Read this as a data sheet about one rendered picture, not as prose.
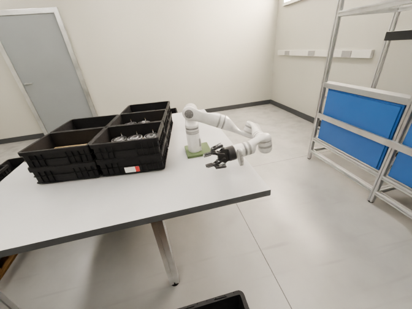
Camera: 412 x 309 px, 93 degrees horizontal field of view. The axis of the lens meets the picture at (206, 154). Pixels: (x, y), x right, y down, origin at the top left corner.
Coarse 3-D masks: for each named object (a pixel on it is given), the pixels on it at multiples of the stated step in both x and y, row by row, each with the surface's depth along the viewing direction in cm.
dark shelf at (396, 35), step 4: (388, 32) 142; (392, 32) 140; (396, 32) 137; (400, 32) 135; (404, 32) 133; (408, 32) 131; (388, 36) 143; (392, 36) 140; (396, 36) 138; (400, 36) 135; (404, 36) 134; (408, 36) 131; (384, 40) 146
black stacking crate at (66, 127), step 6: (72, 120) 161; (78, 120) 161; (84, 120) 162; (90, 120) 162; (96, 120) 163; (102, 120) 163; (108, 120) 163; (66, 126) 153; (72, 126) 161; (78, 126) 164; (84, 126) 164; (90, 126) 165; (96, 126) 165; (102, 126) 166
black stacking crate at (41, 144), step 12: (72, 132) 135; (84, 132) 136; (96, 132) 137; (36, 144) 123; (48, 144) 133; (60, 144) 139; (72, 144) 139; (24, 156) 112; (36, 156) 113; (48, 156) 113; (60, 156) 114; (72, 156) 114; (84, 156) 115
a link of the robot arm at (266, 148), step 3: (258, 132) 108; (261, 132) 107; (255, 135) 108; (270, 141) 98; (258, 144) 100; (261, 144) 98; (264, 144) 97; (267, 144) 97; (270, 144) 98; (258, 147) 101; (261, 147) 99; (264, 147) 98; (267, 147) 98; (270, 147) 98; (261, 150) 100; (264, 150) 99; (267, 150) 98; (270, 150) 99
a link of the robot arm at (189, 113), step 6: (186, 108) 121; (192, 108) 122; (186, 114) 122; (192, 114) 122; (198, 114) 122; (204, 114) 123; (210, 114) 124; (216, 114) 125; (192, 120) 125; (198, 120) 125; (204, 120) 124; (210, 120) 124; (216, 120) 124; (222, 120) 124; (216, 126) 127
